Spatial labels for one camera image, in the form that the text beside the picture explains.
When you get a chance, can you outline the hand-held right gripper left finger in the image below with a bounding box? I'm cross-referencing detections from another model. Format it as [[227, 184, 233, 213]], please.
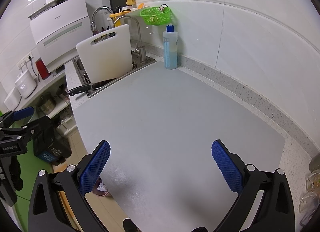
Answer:
[[27, 140, 111, 232]]

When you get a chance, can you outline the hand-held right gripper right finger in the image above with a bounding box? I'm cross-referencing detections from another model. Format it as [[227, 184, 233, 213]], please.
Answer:
[[211, 139, 296, 232]]

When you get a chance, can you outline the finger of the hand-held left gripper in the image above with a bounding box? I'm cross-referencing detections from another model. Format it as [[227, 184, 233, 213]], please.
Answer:
[[0, 107, 35, 129], [10, 116, 52, 140]]

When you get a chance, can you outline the pink waste basket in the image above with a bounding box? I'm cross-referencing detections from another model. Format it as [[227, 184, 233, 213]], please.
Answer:
[[91, 177, 112, 197]]

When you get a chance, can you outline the person's left hand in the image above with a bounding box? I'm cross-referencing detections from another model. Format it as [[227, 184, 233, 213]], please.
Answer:
[[9, 157, 24, 193]]

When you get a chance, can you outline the white boxy appliance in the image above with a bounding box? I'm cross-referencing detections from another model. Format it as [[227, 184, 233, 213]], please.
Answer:
[[4, 88, 22, 109]]

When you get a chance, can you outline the steel cooking pot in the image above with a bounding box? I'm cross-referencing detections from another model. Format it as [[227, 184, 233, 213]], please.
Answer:
[[37, 93, 57, 116]]

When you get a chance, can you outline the black blue pedal bin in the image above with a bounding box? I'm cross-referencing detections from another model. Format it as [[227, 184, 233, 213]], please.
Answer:
[[32, 119, 72, 166]]

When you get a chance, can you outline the white storage box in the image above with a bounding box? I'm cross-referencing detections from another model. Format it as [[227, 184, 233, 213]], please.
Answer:
[[55, 112, 77, 136]]

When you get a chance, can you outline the white rice cooker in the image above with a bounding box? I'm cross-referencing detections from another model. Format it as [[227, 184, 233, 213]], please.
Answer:
[[14, 70, 37, 98]]

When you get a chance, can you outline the small dark pot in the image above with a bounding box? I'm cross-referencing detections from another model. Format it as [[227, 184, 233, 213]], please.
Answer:
[[56, 85, 69, 100]]

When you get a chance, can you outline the white open shelf unit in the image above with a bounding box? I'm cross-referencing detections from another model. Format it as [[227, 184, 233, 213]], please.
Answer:
[[25, 72, 78, 137]]

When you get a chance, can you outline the red cup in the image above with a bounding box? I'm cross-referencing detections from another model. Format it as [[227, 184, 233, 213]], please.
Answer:
[[35, 58, 50, 81]]

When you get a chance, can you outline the black shoe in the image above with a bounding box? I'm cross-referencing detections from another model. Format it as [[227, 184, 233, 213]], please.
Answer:
[[122, 218, 138, 232]]

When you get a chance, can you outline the grey counter mat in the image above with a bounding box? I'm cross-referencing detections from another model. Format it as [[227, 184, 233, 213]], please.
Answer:
[[72, 61, 285, 232]]

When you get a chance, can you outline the white countertop dishwasher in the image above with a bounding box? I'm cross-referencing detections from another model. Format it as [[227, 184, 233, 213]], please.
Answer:
[[29, 0, 91, 73]]

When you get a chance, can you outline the clear glass dish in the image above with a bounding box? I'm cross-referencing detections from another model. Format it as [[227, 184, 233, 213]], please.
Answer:
[[299, 192, 320, 220], [305, 169, 320, 192]]

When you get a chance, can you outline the white cutting board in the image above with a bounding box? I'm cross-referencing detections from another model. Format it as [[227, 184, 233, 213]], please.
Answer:
[[76, 24, 133, 83]]

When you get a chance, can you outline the steel sink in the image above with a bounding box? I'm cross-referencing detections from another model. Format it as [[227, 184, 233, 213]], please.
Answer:
[[72, 47, 157, 98]]

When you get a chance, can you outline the slim gooseneck faucet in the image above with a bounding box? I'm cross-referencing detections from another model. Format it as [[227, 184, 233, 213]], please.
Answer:
[[113, 16, 147, 63]]

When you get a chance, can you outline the blue liquid bottle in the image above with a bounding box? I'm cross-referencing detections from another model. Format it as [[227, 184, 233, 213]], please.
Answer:
[[163, 24, 178, 70]]

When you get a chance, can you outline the tall chrome faucet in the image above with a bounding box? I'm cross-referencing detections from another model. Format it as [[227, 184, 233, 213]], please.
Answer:
[[90, 7, 114, 31]]

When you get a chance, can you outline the white yellow sink caddy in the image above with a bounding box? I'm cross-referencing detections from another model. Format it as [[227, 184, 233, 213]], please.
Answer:
[[109, 3, 152, 19]]

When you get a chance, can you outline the green plastic hanging basket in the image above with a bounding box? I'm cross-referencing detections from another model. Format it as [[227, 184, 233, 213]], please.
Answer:
[[139, 7, 173, 26]]

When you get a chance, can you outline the black power cable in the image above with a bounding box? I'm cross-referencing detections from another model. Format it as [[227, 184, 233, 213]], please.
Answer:
[[29, 57, 40, 83]]

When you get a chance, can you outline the white wall socket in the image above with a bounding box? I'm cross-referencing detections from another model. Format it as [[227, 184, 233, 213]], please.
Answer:
[[17, 52, 34, 69]]

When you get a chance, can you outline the black-handled knife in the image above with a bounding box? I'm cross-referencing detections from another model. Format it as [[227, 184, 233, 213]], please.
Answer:
[[68, 82, 110, 97]]

